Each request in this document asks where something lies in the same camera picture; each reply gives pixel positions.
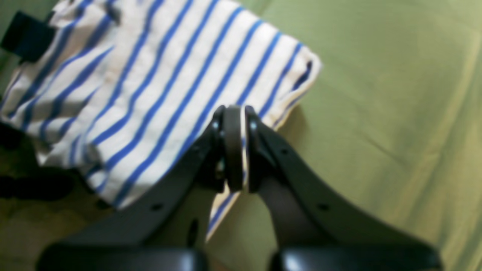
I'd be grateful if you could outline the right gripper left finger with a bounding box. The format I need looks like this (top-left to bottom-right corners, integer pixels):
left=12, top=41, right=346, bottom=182
left=36, top=106, right=243, bottom=271

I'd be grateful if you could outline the green table cloth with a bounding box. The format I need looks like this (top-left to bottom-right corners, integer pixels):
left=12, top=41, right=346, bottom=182
left=1, top=0, right=481, bottom=271

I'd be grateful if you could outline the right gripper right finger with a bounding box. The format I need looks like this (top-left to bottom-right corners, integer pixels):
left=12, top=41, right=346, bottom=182
left=246, top=106, right=443, bottom=271

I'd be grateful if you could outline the blue white striped t-shirt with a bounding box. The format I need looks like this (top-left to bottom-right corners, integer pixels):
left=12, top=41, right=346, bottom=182
left=0, top=0, right=323, bottom=241

